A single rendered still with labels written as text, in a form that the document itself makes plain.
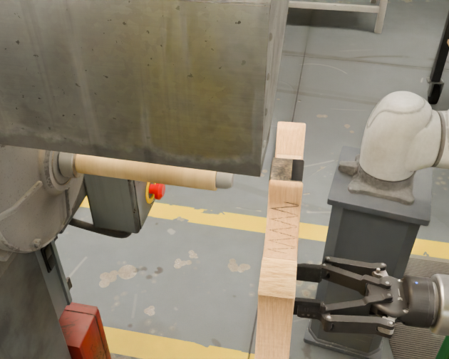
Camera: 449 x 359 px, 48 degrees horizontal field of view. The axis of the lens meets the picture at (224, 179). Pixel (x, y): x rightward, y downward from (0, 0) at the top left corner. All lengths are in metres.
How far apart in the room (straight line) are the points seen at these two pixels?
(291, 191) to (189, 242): 1.63
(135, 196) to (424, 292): 0.52
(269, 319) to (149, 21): 0.43
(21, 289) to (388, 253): 1.02
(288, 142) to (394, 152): 0.63
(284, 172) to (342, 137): 2.31
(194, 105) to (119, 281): 1.82
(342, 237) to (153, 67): 1.24
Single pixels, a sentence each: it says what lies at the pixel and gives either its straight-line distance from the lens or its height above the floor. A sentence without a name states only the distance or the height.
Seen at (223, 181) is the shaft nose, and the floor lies 1.26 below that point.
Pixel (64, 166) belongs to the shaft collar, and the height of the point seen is 1.26.
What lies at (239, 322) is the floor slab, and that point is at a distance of 2.01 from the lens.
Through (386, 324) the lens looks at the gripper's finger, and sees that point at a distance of 0.78.
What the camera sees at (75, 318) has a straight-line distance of 1.31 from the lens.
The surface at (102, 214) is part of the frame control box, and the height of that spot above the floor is 0.96.
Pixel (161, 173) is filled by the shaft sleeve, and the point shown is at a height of 1.26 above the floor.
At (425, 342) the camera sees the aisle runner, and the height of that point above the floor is 0.00.
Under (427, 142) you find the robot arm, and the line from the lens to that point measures 1.42.
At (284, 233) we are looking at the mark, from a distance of 0.69.
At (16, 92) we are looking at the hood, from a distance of 0.45.
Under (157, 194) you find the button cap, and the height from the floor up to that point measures 0.98.
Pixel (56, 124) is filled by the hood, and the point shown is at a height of 1.41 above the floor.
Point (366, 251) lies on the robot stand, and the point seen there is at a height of 0.52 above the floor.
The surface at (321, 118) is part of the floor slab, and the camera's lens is 3.13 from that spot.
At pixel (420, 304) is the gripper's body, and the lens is 0.81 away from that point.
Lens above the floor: 1.65
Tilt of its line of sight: 39 degrees down
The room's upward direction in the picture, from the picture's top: straight up
